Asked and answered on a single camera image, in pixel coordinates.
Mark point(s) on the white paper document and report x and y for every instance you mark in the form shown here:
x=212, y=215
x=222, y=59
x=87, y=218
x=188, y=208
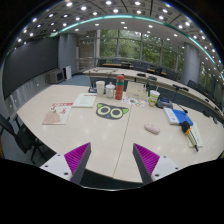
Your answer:
x=85, y=100

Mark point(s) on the black cat-face mouse pad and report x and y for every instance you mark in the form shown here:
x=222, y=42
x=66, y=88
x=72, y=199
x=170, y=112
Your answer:
x=110, y=111

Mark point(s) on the red water bottle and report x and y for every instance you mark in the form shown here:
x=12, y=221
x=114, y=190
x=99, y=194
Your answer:
x=119, y=87

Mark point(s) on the pink computer mouse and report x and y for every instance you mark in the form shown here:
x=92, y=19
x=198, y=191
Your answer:
x=152, y=128

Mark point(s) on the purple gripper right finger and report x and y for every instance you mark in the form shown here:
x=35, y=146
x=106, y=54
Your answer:
x=151, y=166

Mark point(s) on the red and white booklet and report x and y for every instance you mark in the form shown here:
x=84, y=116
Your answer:
x=57, y=114

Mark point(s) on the colourful sticker sheet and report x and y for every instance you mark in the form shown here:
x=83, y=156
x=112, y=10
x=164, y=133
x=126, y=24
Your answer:
x=133, y=101

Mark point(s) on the black office chair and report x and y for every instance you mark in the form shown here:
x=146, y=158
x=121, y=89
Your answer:
x=24, y=138

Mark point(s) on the white paper cup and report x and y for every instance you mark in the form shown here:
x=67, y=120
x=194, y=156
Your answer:
x=100, y=86

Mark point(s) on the white lidded mug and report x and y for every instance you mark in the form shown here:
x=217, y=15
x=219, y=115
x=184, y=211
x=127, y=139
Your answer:
x=110, y=89

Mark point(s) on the green-banded paper cup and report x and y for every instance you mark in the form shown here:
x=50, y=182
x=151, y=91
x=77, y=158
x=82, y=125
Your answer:
x=153, y=97

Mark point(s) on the grey desktop conference unit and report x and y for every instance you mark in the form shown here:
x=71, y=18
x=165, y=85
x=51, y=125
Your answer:
x=162, y=102

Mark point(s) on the large dark wall screen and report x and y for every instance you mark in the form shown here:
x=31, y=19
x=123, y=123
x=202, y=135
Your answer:
x=29, y=61

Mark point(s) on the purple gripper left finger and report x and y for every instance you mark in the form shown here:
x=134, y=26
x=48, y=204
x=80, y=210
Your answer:
x=69, y=166

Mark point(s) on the grey equipment cabinet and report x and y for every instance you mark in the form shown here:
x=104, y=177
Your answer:
x=55, y=77

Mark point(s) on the white table name card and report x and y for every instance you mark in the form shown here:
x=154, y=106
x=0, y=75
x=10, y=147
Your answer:
x=136, y=90

